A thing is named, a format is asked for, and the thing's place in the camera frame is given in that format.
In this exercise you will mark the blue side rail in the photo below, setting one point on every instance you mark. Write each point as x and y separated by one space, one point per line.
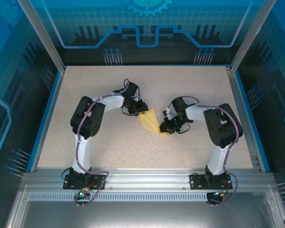
46 118
254 118

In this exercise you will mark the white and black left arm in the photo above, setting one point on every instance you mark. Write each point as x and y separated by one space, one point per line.
82 152

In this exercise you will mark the grey metal sheet panel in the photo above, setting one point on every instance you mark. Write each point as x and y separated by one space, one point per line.
145 213

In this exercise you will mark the yellow paper sheet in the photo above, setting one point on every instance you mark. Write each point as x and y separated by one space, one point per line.
150 121

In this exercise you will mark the aluminium side rail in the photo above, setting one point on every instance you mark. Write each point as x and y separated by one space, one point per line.
244 118

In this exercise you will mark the aluminium mounting rail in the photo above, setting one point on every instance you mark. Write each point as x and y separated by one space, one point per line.
145 178

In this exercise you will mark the aluminium frame post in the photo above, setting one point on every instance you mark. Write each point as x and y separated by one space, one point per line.
247 40
45 40

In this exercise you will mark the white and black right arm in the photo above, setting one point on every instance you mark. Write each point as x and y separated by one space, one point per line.
216 159

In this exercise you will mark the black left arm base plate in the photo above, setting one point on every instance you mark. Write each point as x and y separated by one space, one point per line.
97 183

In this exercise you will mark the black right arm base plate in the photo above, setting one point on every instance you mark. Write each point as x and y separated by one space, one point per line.
196 181

